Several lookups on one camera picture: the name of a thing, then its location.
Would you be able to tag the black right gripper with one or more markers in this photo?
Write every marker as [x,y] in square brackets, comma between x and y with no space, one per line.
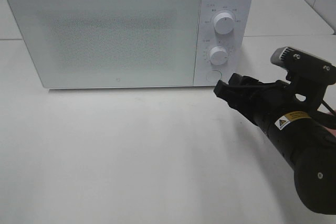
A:
[279,114]

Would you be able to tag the round white door button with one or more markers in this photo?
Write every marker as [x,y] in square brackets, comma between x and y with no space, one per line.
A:
[213,76]

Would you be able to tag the white microwave door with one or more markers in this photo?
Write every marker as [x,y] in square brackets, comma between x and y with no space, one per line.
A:
[110,43]

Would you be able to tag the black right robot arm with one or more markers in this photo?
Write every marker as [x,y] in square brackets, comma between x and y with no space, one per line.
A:
[313,163]

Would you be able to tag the lower white timer knob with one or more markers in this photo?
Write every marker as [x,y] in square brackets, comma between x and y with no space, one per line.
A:
[218,55]

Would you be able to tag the upper white power knob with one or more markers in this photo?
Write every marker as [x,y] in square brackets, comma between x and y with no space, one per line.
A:
[223,22]

